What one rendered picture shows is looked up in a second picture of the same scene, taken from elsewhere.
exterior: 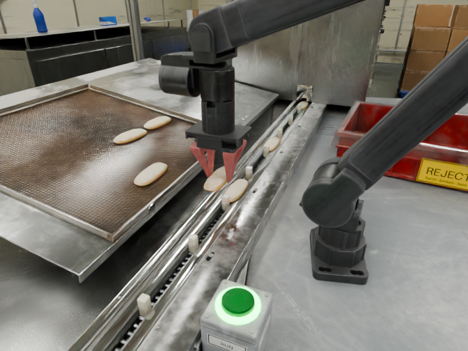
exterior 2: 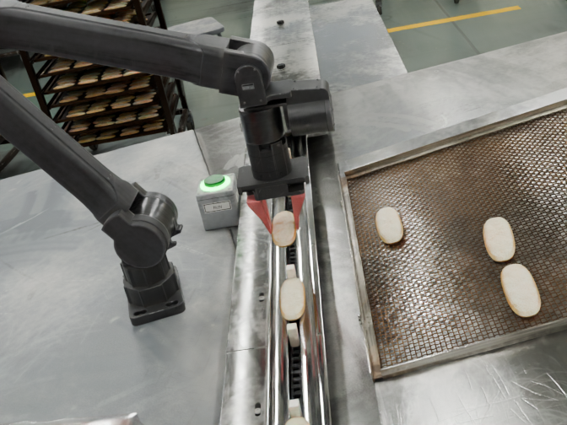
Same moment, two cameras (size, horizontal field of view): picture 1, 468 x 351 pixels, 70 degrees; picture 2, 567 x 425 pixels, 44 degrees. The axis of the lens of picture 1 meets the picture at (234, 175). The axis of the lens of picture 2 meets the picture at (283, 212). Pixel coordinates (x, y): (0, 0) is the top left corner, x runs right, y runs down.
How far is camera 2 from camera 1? 147 cm
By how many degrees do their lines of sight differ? 120
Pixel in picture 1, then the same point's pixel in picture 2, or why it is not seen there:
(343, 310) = not seen: hidden behind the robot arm
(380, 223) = (95, 361)
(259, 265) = (229, 262)
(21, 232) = (405, 145)
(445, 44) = not seen: outside the picture
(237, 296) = (214, 180)
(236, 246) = (245, 234)
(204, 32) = not seen: hidden behind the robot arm
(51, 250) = (372, 155)
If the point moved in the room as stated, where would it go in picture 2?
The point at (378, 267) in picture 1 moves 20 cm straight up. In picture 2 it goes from (114, 305) to (74, 199)
